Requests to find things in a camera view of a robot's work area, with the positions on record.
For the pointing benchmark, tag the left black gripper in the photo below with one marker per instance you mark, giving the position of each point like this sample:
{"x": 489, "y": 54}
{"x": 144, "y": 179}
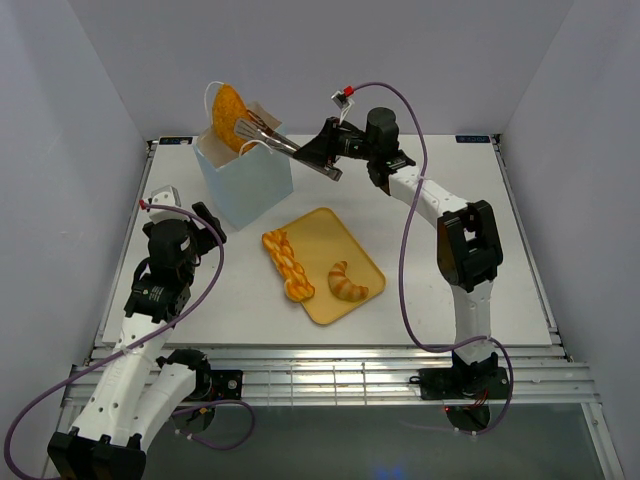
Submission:
{"x": 202, "y": 211}

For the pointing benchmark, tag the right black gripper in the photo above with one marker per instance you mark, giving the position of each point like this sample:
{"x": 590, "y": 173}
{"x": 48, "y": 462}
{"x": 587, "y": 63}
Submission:
{"x": 324, "y": 148}

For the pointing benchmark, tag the metal food tongs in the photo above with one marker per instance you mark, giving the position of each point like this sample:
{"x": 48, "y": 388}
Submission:
{"x": 256, "y": 130}

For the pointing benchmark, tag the brown oval crusty bread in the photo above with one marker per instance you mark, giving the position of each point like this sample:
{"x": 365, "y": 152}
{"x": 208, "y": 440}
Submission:
{"x": 227, "y": 108}

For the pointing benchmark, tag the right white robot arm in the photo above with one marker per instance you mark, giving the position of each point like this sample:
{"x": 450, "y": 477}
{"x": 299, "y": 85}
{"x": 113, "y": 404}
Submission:
{"x": 468, "y": 249}

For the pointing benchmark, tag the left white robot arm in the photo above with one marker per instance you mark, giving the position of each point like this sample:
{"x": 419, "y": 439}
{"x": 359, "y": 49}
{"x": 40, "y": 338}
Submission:
{"x": 140, "y": 389}

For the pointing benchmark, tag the light blue paper bag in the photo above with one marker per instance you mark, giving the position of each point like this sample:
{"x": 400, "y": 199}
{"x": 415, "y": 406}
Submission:
{"x": 243, "y": 185}

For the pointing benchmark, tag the orange braided bread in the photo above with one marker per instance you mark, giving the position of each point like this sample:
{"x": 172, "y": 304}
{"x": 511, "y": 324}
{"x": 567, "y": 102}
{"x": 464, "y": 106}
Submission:
{"x": 297, "y": 286}

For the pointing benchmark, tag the small croissant bread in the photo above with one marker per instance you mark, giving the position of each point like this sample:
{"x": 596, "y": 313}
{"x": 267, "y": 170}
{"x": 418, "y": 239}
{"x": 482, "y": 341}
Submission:
{"x": 342, "y": 287}

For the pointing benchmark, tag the yellow plastic tray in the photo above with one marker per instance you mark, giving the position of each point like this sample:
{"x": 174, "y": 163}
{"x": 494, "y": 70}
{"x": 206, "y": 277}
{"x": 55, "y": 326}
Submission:
{"x": 319, "y": 240}

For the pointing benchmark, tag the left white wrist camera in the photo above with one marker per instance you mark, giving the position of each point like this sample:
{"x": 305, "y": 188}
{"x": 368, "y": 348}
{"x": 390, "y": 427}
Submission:
{"x": 165, "y": 196}

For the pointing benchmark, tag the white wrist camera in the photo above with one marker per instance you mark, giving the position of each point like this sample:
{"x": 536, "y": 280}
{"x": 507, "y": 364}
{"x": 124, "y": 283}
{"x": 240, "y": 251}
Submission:
{"x": 342, "y": 98}
{"x": 165, "y": 196}

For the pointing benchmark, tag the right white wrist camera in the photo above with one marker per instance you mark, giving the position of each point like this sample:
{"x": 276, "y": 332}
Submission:
{"x": 342, "y": 98}

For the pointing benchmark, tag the aluminium table frame rail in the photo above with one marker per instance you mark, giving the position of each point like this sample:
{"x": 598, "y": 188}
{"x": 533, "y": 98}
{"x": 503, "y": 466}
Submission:
{"x": 380, "y": 376}

